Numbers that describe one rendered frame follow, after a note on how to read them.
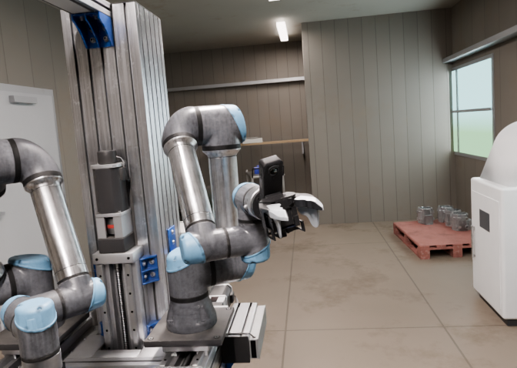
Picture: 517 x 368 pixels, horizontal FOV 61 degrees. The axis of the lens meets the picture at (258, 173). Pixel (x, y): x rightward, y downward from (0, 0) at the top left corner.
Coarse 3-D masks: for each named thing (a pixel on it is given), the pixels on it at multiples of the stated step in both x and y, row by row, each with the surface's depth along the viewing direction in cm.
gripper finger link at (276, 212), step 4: (272, 204) 87; (276, 204) 86; (280, 204) 86; (272, 208) 84; (276, 208) 83; (280, 208) 82; (272, 212) 82; (276, 212) 81; (280, 212) 80; (284, 212) 80; (272, 216) 82; (276, 216) 81; (280, 216) 80; (284, 216) 79; (288, 216) 79; (276, 220) 82; (280, 220) 81; (284, 220) 79; (288, 220) 79; (276, 224) 84; (280, 224) 82; (280, 228) 82; (280, 232) 82; (280, 236) 83
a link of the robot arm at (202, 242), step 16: (176, 112) 125; (192, 112) 124; (176, 128) 121; (192, 128) 123; (176, 144) 119; (192, 144) 122; (176, 160) 117; (192, 160) 117; (176, 176) 115; (192, 176) 113; (192, 192) 110; (192, 208) 108; (208, 208) 110; (192, 224) 105; (208, 224) 106; (192, 240) 102; (208, 240) 103; (224, 240) 104; (192, 256) 101; (208, 256) 103; (224, 256) 105
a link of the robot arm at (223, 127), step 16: (208, 112) 126; (224, 112) 127; (240, 112) 129; (208, 128) 125; (224, 128) 126; (240, 128) 128; (208, 144) 128; (224, 144) 127; (240, 144) 132; (208, 160) 131; (224, 160) 129; (224, 176) 129; (224, 192) 130; (224, 208) 130; (224, 224) 131; (240, 256) 131; (224, 272) 130; (240, 272) 132
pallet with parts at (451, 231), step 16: (432, 208) 589; (448, 208) 583; (400, 224) 596; (416, 224) 589; (432, 224) 582; (448, 224) 567; (464, 224) 538; (416, 240) 514; (432, 240) 509; (448, 240) 505; (464, 240) 500
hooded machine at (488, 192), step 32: (512, 128) 346; (512, 160) 322; (480, 192) 355; (512, 192) 313; (480, 224) 358; (512, 224) 316; (480, 256) 363; (512, 256) 318; (480, 288) 367; (512, 288) 321; (512, 320) 327
